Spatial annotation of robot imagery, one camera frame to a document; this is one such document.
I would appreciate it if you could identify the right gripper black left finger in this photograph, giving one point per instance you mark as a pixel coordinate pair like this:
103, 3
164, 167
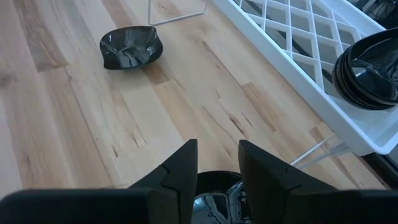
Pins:
183, 174

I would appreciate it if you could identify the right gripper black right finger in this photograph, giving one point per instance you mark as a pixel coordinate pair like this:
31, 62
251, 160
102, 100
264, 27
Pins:
261, 180

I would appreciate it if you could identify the black leaf-shaped mini plate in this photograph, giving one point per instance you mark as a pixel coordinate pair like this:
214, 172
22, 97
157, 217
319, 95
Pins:
217, 205
130, 46

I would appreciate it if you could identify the white lattice shelf rack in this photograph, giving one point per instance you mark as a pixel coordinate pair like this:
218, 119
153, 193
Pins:
357, 124

